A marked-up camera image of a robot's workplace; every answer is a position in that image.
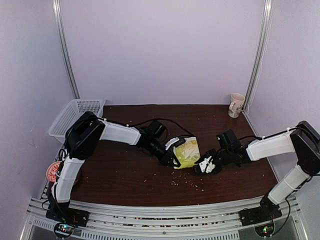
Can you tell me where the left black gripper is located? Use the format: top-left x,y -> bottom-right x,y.
147,138 -> 181,167

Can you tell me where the yellow green patterned towel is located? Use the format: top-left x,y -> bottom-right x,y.
172,137 -> 201,170

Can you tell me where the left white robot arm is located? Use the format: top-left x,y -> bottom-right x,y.
47,111 -> 186,222

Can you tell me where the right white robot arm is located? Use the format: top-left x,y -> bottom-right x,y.
193,121 -> 320,222

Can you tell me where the cream ceramic mug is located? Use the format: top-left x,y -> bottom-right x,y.
228,93 -> 246,119

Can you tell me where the dark red floral bowl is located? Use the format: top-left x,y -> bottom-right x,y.
73,170 -> 81,186

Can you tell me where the white plastic basket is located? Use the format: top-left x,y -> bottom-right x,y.
48,98 -> 106,144

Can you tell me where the red white patterned bowl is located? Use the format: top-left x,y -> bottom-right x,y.
46,161 -> 61,183

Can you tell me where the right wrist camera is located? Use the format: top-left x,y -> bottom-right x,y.
199,155 -> 216,174

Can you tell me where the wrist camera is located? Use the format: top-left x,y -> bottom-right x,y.
199,155 -> 216,174
164,137 -> 186,151

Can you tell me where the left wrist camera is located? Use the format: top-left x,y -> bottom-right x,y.
164,137 -> 186,151

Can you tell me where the right black cable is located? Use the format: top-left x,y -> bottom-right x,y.
237,127 -> 320,235

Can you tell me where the black cable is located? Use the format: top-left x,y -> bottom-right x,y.
237,127 -> 320,235
57,117 -> 195,161

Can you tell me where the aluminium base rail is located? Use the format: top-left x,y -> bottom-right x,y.
18,196 -> 311,240

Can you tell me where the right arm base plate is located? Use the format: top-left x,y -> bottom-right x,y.
239,206 -> 282,227

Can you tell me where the left black cable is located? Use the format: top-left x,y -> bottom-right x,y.
57,117 -> 195,161

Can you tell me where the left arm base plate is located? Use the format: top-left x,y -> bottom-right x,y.
45,206 -> 90,227

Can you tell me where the right aluminium frame post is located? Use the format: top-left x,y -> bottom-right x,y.
243,0 -> 274,114

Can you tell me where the aluminium frame post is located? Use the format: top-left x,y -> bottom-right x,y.
243,0 -> 274,114
52,0 -> 80,99

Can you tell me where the left aluminium frame post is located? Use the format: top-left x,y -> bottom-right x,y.
52,0 -> 80,99

